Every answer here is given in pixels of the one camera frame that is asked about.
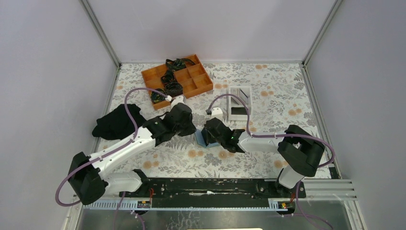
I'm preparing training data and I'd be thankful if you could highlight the green leather card holder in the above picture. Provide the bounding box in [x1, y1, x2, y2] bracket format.
[194, 129, 220, 149]

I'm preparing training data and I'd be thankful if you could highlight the white plastic card box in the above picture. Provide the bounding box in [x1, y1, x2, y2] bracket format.
[227, 86, 252, 121]

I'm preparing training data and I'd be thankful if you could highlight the black cloth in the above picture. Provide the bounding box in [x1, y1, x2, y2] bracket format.
[91, 104, 135, 140]

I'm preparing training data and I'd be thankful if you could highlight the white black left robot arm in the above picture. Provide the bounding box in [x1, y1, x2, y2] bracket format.
[67, 103, 196, 205]

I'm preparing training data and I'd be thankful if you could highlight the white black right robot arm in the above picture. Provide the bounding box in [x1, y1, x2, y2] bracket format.
[202, 118, 326, 197]

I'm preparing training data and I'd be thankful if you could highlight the black card stack in box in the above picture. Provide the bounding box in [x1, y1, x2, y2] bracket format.
[231, 107, 249, 115]

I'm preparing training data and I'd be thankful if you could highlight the stack of white cards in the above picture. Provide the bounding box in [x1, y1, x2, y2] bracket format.
[230, 88, 240, 104]

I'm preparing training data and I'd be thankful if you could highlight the dark patterned rolled tie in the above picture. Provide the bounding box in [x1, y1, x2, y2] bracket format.
[165, 82, 183, 97]

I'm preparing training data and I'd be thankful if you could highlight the blue yellow rolled tie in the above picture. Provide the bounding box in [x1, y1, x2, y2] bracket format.
[150, 88, 167, 104]

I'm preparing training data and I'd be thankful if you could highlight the dark rolled tie middle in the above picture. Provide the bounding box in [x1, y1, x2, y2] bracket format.
[160, 70, 177, 86]

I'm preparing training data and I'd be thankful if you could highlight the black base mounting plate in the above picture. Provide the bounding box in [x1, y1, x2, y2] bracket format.
[125, 178, 306, 209]

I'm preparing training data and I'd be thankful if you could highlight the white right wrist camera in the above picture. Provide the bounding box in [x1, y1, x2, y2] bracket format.
[206, 107, 223, 121]

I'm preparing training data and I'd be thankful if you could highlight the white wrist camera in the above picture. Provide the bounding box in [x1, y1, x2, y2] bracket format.
[206, 107, 223, 121]
[165, 95, 185, 107]

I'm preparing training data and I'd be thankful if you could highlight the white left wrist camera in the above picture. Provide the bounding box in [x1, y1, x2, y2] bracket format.
[165, 95, 185, 107]

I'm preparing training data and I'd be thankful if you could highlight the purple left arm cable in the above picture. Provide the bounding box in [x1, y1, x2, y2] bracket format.
[55, 88, 172, 207]

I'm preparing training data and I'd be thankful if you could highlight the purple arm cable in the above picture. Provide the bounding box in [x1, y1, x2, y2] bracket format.
[206, 93, 336, 169]
[55, 88, 172, 207]

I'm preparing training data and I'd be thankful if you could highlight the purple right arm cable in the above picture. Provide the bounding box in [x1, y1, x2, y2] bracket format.
[206, 93, 336, 169]

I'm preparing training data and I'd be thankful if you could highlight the aluminium frame rail front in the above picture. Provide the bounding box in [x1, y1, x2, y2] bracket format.
[79, 178, 357, 211]

